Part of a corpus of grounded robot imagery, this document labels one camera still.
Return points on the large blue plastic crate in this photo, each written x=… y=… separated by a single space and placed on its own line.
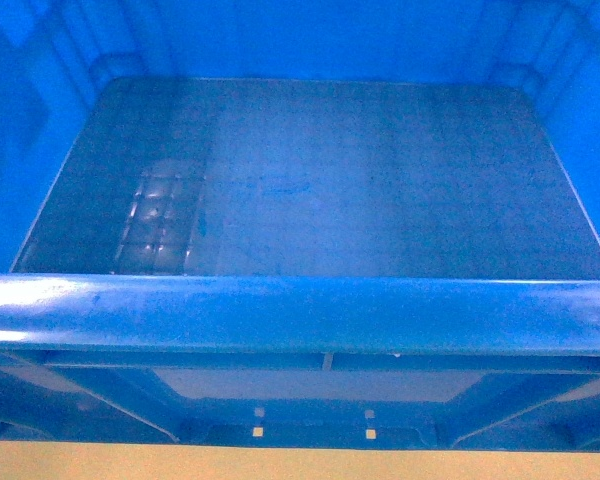
x=301 y=224

